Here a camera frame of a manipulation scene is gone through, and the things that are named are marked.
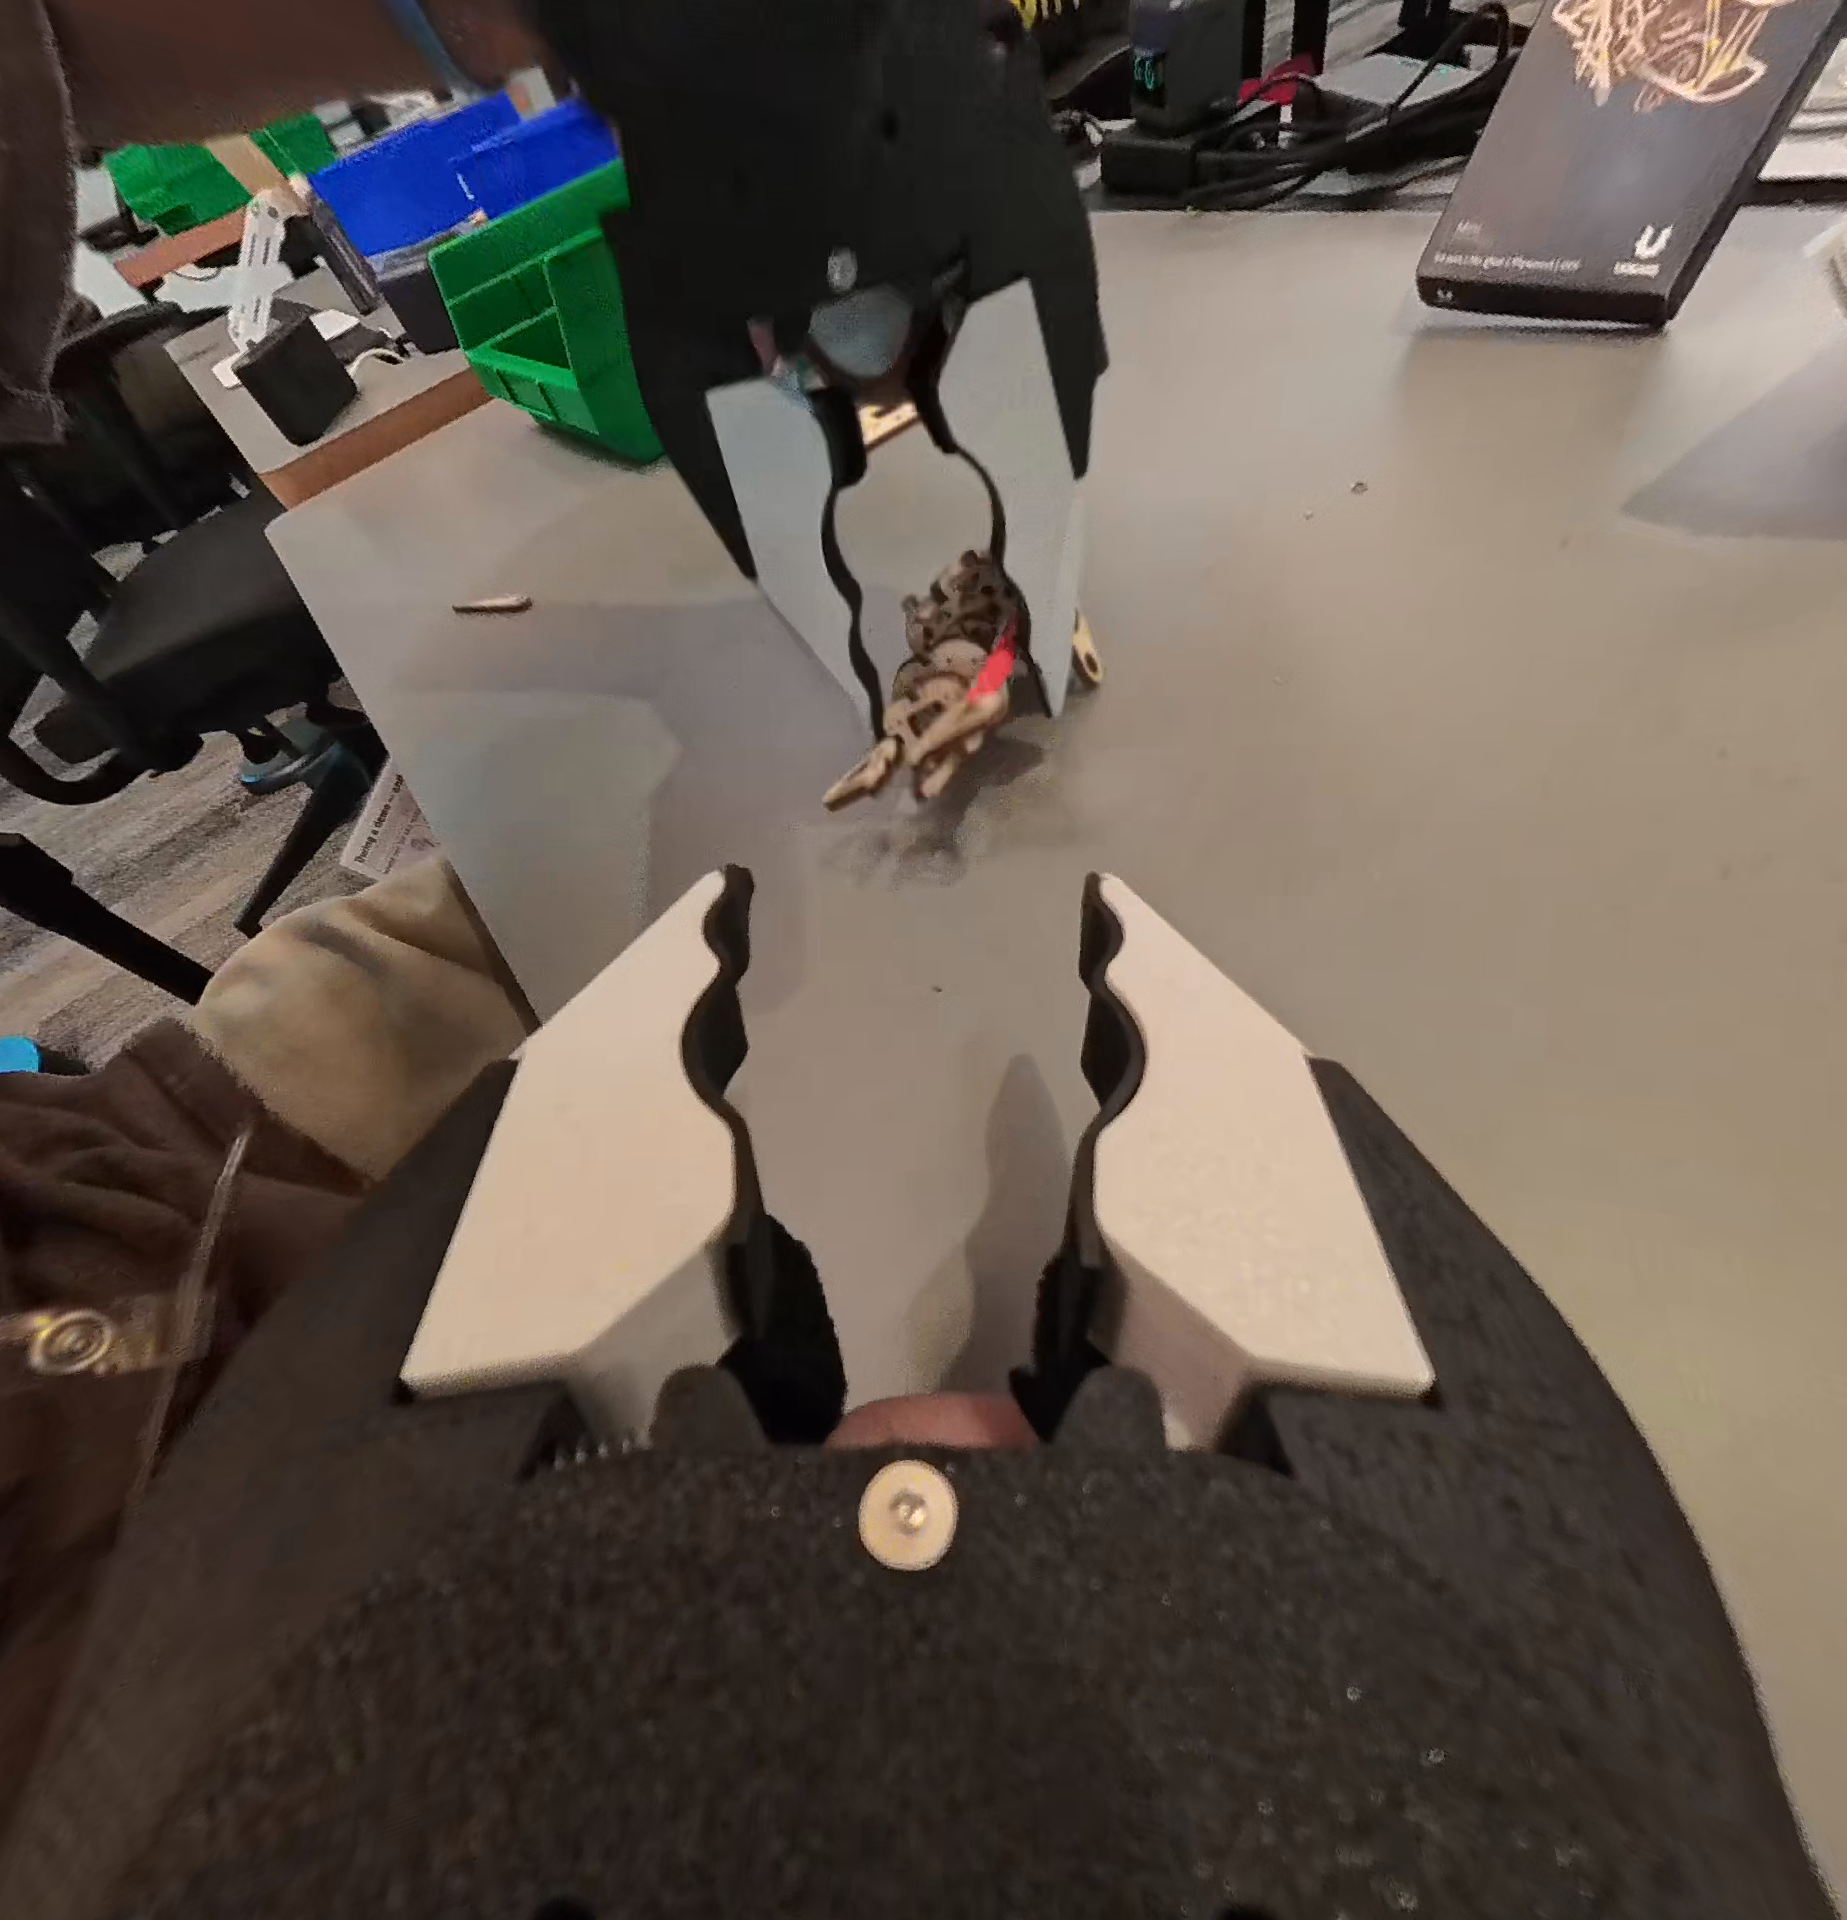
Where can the small green storage bin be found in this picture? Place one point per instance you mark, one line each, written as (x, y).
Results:
(174, 182)

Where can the brown-edged side desk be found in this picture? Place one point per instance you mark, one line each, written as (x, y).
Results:
(384, 406)

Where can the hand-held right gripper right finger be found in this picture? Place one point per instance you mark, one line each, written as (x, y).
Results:
(1239, 1200)

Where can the wooden mechanical hand model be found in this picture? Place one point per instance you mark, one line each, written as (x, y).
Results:
(939, 707)

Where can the wooden model link piece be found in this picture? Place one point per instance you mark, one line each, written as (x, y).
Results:
(1089, 647)

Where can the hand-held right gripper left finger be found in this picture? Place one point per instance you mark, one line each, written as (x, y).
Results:
(594, 1200)

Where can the black charger with display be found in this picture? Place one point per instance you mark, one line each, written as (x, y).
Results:
(1182, 60)

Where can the white hinged device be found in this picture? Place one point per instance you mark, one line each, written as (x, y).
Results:
(260, 270)

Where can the person's beige pants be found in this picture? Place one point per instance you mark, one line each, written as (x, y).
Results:
(355, 990)

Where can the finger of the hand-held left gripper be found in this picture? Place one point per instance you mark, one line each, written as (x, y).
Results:
(1020, 435)
(781, 511)

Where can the blue storage bin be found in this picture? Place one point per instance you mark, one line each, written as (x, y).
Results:
(556, 150)
(406, 171)

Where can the printed paper sheet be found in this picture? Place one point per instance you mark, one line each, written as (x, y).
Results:
(391, 831)

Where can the small black cube box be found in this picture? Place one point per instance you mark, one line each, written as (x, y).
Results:
(296, 377)

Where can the black model kit box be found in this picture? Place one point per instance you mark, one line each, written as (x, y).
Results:
(1600, 166)

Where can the wooden model flat piece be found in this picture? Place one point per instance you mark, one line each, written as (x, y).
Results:
(891, 423)

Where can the black office chair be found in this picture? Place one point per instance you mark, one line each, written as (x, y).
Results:
(189, 616)

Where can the large green storage bin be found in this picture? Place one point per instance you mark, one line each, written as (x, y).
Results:
(550, 315)

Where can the black power strip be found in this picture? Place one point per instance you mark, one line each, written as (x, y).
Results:
(1165, 161)

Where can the wooden model stick piece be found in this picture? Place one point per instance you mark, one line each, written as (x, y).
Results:
(492, 604)

